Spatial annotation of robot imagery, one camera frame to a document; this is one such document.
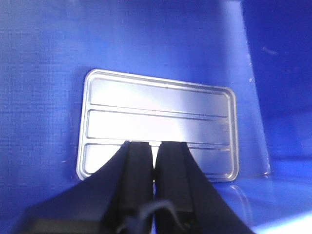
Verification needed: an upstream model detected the small silver ribbed tray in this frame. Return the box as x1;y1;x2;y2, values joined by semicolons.
76;69;239;182

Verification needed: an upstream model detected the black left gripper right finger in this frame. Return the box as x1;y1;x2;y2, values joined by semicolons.
155;141;253;234

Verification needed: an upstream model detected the large blue plastic box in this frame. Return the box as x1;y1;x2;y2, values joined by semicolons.
0;0;312;234

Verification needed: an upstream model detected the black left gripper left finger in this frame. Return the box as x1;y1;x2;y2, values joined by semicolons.
17;141;154;234

